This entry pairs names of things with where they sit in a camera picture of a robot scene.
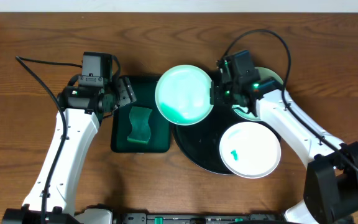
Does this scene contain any white plate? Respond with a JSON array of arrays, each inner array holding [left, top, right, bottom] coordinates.
[[155, 65, 213, 126], [232, 67, 283, 122], [219, 122, 281, 179]]

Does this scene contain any green scrubbing sponge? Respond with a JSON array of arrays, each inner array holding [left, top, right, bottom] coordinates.
[[127, 106, 152, 144]]

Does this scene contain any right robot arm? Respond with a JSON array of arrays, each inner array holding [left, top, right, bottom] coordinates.
[[211, 69, 358, 223]]

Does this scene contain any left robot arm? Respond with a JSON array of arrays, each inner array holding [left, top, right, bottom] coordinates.
[[2, 76, 136, 223]]

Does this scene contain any black rectangular tray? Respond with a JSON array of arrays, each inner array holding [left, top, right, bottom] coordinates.
[[111, 75, 170, 153]]

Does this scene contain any black round tray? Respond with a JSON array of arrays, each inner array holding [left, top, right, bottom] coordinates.
[[172, 105, 270, 175]]

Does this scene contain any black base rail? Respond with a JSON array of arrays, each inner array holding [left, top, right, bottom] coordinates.
[[112, 213, 288, 224]]

